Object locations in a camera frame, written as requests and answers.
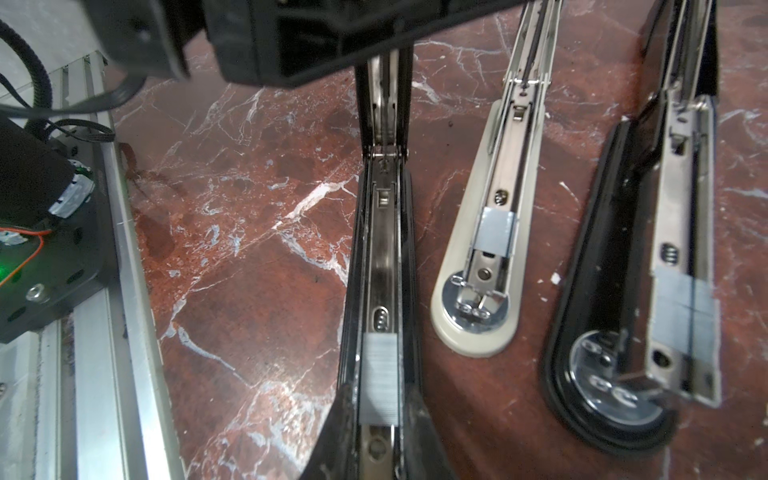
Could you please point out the beige grey stapler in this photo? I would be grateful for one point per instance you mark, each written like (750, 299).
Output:
(476, 302)

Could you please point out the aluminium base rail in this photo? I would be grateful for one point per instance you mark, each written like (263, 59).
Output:
(82, 389)

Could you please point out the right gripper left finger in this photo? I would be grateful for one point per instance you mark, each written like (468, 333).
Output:
(336, 451)

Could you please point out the black stapler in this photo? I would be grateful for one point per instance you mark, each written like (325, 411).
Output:
(381, 288)
(651, 205)

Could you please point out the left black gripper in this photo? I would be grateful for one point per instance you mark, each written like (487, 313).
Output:
(283, 44)

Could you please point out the staple strip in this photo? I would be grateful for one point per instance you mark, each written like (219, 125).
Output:
(495, 232)
(685, 315)
(379, 382)

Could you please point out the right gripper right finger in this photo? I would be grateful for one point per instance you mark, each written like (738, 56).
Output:
(423, 452)

